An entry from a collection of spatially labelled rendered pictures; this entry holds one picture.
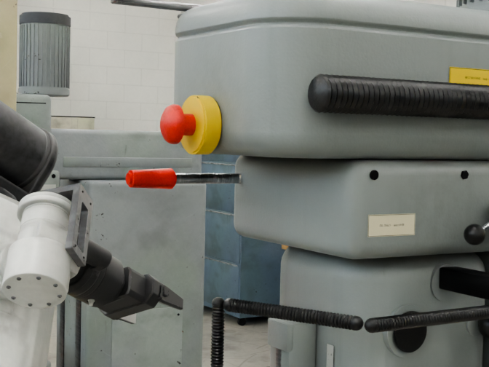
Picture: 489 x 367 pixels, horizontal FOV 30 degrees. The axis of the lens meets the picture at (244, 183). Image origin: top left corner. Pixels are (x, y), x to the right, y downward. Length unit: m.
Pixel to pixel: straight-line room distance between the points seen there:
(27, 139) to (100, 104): 9.39
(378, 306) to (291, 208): 0.14
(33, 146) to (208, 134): 0.34
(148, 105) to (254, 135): 9.94
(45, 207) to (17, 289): 0.09
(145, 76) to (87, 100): 0.77
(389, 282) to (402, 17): 0.27
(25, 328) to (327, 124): 0.41
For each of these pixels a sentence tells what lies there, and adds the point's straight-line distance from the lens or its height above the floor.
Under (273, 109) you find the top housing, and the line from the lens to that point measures 0.85.
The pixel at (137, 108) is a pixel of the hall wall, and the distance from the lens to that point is 10.74.
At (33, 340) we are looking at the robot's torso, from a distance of 1.04.
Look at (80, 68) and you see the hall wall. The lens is 10.50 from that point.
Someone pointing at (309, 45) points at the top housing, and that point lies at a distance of 0.85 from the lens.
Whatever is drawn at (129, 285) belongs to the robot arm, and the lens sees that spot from 1.51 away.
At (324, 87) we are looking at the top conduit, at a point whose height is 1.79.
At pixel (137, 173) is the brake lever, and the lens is 1.00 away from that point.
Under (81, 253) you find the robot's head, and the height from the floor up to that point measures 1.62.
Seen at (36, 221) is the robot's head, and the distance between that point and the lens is 0.98.
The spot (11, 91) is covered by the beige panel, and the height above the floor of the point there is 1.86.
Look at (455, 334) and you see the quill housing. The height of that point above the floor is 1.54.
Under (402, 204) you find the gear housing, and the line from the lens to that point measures 0.93.
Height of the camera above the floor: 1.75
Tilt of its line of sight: 3 degrees down
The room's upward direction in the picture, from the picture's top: 1 degrees clockwise
